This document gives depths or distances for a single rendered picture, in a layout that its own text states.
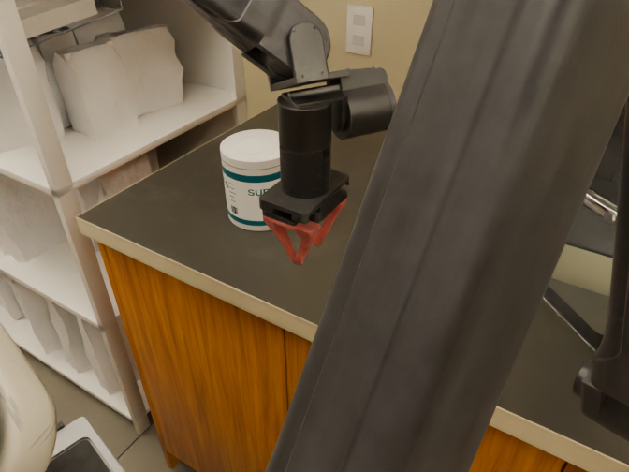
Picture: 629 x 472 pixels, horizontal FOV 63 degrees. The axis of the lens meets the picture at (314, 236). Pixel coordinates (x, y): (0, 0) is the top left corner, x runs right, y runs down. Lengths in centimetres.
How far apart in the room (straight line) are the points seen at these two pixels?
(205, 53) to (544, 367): 131
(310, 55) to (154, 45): 104
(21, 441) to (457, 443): 17
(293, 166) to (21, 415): 38
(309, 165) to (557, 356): 45
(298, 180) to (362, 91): 12
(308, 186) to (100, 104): 94
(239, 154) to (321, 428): 77
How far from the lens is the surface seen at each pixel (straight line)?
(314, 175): 56
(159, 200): 109
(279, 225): 60
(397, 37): 133
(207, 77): 172
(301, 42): 52
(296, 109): 53
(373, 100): 56
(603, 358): 42
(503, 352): 16
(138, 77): 152
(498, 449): 83
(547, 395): 76
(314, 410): 16
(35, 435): 26
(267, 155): 89
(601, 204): 62
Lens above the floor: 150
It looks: 36 degrees down
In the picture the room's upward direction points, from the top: straight up
